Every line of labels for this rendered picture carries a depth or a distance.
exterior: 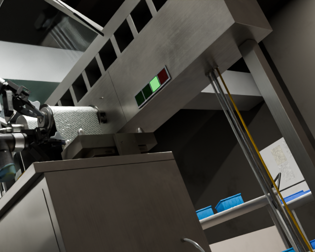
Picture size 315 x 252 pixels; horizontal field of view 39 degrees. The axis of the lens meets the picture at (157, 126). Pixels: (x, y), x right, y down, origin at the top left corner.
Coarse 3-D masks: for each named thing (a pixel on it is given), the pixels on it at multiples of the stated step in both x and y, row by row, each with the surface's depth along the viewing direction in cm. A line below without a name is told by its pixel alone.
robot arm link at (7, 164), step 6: (0, 150) 172; (6, 150) 173; (0, 156) 171; (6, 156) 172; (0, 162) 170; (6, 162) 170; (12, 162) 173; (0, 168) 169; (6, 168) 169; (12, 168) 171; (0, 174) 168; (6, 174) 169; (12, 174) 170; (0, 180) 171; (6, 180) 173
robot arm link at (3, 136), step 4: (0, 136) 175; (4, 136) 176; (8, 136) 177; (12, 136) 178; (0, 140) 174; (4, 140) 175; (8, 140) 176; (12, 140) 177; (0, 144) 173; (4, 144) 174; (8, 144) 176; (12, 144) 177; (0, 148) 172; (4, 148) 173; (8, 148) 175; (12, 148) 178
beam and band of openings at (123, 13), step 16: (128, 0) 210; (144, 0) 205; (160, 0) 203; (112, 16) 220; (128, 16) 211; (144, 16) 213; (112, 32) 220; (128, 32) 222; (96, 48) 230; (112, 48) 231; (80, 64) 242; (96, 64) 240; (112, 64) 220; (64, 80) 255; (80, 80) 249; (96, 80) 241; (64, 96) 259; (80, 96) 249
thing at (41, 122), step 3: (42, 114) 201; (45, 114) 201; (42, 117) 201; (45, 117) 200; (39, 120) 204; (42, 120) 201; (45, 120) 200; (39, 123) 203; (42, 123) 201; (45, 123) 200; (39, 126) 203; (42, 126) 201; (45, 126) 202
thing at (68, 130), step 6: (60, 126) 199; (66, 126) 201; (72, 126) 203; (78, 126) 205; (84, 126) 208; (90, 126) 210; (96, 126) 212; (60, 132) 198; (66, 132) 199; (72, 132) 202; (84, 132) 206; (90, 132) 208; (96, 132) 210; (66, 138) 198; (72, 138) 200
